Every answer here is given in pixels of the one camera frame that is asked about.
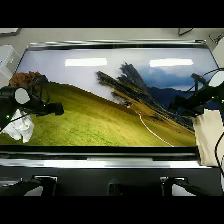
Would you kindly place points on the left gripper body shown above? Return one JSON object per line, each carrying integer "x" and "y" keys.
{"x": 53, "y": 109}

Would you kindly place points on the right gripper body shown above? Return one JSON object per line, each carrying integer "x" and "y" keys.
{"x": 181, "y": 106}

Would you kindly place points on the cream T-shirt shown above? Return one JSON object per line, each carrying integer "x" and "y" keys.
{"x": 210, "y": 136}

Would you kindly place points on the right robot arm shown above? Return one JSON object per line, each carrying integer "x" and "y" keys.
{"x": 210, "y": 88}

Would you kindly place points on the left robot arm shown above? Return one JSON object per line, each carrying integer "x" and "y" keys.
{"x": 20, "y": 96}

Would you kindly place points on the white garment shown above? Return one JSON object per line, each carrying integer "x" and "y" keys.
{"x": 19, "y": 128}

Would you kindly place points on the white box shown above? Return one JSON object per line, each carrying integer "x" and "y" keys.
{"x": 7, "y": 61}

